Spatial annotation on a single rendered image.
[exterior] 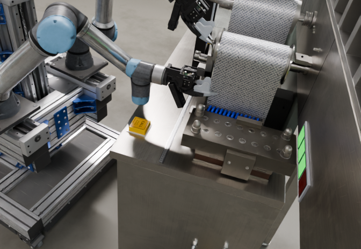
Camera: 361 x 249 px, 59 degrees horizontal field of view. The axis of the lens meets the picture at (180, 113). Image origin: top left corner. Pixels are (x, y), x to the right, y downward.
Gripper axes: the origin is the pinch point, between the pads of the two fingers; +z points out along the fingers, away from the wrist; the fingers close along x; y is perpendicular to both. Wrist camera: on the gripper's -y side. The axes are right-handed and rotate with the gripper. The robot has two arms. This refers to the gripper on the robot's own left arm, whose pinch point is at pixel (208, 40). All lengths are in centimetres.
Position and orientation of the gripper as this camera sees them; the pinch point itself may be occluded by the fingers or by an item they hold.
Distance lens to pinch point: 119.5
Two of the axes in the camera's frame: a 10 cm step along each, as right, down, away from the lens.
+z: 6.6, 6.9, 3.0
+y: 7.0, -4.2, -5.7
